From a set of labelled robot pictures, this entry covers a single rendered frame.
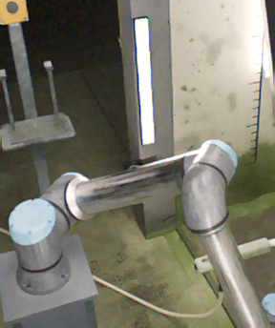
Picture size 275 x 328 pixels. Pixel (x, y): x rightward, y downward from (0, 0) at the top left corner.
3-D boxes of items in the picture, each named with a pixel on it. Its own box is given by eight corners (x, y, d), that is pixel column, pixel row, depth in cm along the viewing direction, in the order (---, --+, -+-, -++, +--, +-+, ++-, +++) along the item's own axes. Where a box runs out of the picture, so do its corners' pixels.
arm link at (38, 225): (7, 262, 154) (-4, 222, 146) (37, 229, 168) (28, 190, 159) (45, 276, 148) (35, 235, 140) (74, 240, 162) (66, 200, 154)
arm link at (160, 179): (25, 202, 163) (211, 155, 122) (52, 174, 177) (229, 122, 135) (48, 236, 167) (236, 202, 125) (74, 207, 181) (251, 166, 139)
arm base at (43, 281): (20, 302, 151) (14, 281, 147) (13, 261, 167) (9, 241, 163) (76, 285, 157) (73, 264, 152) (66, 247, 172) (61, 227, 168)
